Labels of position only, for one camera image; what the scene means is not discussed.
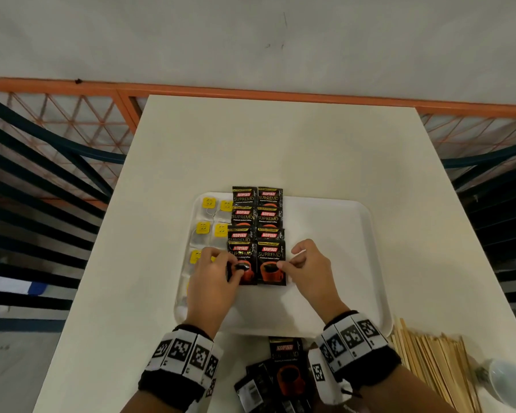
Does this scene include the dark slatted chair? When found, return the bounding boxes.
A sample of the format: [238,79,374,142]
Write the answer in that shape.
[0,92,127,332]
[441,139,516,323]

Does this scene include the right wristband with marker tags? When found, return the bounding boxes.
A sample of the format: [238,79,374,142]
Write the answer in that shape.
[307,311,402,405]

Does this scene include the orange metal mesh fence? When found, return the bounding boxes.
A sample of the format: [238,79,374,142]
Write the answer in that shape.
[0,77,516,211]

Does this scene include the left wristband with marker tags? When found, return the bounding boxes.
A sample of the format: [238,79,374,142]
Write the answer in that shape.
[138,324,224,402]

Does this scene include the white plastic tray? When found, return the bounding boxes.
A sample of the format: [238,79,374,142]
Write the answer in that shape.
[173,192,393,337]

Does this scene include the person's right hand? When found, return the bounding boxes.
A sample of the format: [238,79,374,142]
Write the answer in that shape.
[277,239,350,328]

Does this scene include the rows of black coffee packets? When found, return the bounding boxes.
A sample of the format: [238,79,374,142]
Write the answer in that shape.
[227,186,285,243]

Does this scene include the black coffee sachet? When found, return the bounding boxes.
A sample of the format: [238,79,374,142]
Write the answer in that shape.
[246,359,281,413]
[257,240,286,285]
[234,376,263,413]
[226,241,258,285]
[269,337,305,398]

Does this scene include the person's left forearm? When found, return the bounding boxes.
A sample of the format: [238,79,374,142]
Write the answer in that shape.
[120,385,207,413]

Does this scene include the group of yellow-tagged tea bags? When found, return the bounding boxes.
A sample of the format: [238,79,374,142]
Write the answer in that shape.
[178,194,235,316]

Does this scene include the wristband with marker tags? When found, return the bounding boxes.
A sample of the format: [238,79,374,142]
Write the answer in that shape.
[138,324,224,402]
[307,311,402,405]

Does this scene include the person's right forearm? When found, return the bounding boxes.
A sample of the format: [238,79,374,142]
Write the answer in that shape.
[348,361,458,413]

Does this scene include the white ceramic cup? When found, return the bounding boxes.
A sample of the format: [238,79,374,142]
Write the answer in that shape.
[477,359,516,411]

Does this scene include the person's left hand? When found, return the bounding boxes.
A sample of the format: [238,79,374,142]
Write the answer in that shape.
[184,247,247,339]

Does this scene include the pile of wooden stir sticks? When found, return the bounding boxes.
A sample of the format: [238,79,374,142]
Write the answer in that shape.
[389,316,484,413]

